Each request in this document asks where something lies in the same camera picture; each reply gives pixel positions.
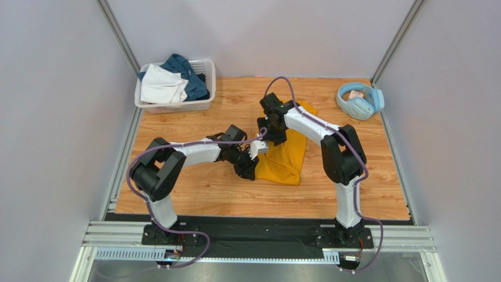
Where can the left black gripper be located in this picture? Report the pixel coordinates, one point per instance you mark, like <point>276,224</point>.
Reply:
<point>248,170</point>

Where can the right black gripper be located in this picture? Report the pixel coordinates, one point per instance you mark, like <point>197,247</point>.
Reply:
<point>271,137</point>

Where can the yellow t shirt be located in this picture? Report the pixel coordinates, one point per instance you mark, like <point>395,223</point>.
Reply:
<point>283,163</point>

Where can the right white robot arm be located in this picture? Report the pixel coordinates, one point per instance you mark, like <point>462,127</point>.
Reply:
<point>343,159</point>

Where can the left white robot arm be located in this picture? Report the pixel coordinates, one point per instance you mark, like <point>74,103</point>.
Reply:
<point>152,175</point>

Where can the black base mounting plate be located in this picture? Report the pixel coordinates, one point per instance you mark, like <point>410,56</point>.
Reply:
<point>260,237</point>

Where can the teal t shirt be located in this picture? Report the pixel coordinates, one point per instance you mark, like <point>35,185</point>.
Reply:
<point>196,88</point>

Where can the white plastic laundry basket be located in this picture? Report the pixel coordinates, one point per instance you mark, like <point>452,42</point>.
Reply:
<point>203,66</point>

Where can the white t shirt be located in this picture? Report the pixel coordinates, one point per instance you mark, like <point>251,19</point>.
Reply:
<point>161,86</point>

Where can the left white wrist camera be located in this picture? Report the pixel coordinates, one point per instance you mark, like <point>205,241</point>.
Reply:
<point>257,147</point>

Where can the white slotted cable duct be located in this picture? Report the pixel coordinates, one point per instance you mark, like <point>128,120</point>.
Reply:
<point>157,254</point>

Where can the aluminium frame rail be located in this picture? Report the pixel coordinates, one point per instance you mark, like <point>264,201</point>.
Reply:
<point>388,238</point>

